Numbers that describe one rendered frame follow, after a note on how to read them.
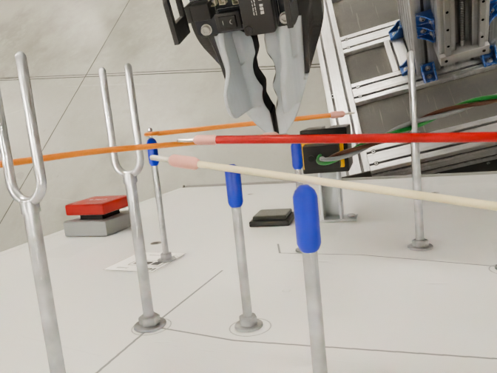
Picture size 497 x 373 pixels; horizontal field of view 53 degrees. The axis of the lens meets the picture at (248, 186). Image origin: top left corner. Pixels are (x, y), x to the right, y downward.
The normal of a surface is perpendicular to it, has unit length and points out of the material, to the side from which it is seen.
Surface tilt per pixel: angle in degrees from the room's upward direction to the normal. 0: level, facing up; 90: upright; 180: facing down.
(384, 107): 0
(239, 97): 90
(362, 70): 0
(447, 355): 48
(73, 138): 0
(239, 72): 90
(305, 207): 44
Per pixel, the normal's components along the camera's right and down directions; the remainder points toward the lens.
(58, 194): -0.34, -0.53
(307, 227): -0.15, 0.16
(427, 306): -0.10, -0.98
